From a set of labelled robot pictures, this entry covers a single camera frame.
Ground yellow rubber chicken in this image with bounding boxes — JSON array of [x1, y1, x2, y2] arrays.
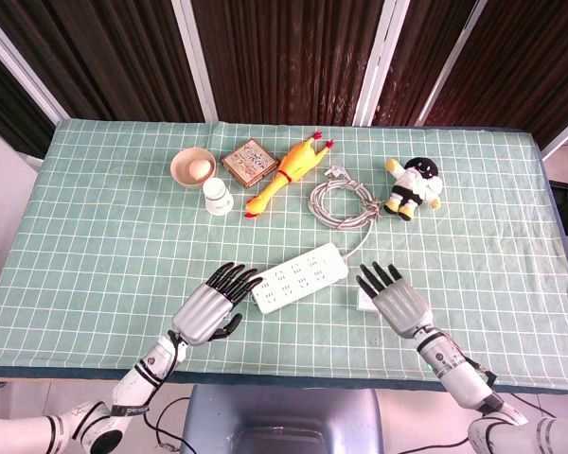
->
[[244, 131, 337, 219]]

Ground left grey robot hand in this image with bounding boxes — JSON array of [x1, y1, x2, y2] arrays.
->
[[171, 263, 265, 347]]

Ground white power strip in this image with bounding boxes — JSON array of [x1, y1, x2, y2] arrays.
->
[[250, 242, 349, 316]]

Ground brown card box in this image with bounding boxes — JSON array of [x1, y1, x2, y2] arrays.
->
[[220, 138, 279, 189]]

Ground grey cable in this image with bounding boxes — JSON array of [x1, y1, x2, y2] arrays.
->
[[309, 165, 384, 261]]

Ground dark folding screen white frames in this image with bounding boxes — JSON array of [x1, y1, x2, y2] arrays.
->
[[0, 0, 568, 160]]

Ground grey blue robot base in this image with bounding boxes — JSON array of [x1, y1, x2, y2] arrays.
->
[[182, 385, 384, 454]]

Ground white paper cup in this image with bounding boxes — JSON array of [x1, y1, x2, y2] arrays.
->
[[202, 178, 233, 217]]

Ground white plug adapter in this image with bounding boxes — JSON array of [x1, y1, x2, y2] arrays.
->
[[356, 288, 384, 313]]

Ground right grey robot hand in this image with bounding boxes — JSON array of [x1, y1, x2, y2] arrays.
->
[[355, 262, 432, 340]]

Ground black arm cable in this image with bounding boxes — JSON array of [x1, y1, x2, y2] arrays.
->
[[141, 330, 195, 450]]

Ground green checked tablecloth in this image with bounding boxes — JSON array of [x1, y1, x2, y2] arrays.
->
[[0, 117, 568, 393]]

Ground black and white plush doll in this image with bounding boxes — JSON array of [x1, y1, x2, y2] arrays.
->
[[382, 156, 444, 222]]

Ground beige bowl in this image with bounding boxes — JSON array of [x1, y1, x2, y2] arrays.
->
[[170, 147, 218, 189]]

